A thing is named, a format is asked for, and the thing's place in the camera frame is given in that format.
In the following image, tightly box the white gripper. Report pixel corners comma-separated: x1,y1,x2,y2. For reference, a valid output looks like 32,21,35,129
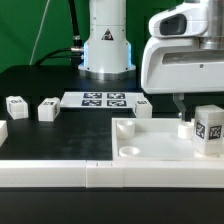
141,37,224,122

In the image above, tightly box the white square tabletop part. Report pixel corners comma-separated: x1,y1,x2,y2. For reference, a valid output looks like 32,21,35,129
112,118,224,161

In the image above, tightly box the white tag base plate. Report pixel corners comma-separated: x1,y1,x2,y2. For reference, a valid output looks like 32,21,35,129
60,92,144,109

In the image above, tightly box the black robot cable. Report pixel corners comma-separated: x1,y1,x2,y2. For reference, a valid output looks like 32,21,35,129
34,0,88,67

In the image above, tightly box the white front fence rail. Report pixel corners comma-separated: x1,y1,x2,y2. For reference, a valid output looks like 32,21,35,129
0,160,224,188

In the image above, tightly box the white fence rail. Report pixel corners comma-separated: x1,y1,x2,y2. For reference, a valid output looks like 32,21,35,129
0,120,8,147
0,160,224,188

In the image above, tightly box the thin white cable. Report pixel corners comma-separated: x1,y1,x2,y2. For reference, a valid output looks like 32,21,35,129
29,0,52,66

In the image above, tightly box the white left fence rail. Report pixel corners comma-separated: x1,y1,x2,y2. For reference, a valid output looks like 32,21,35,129
0,120,8,147

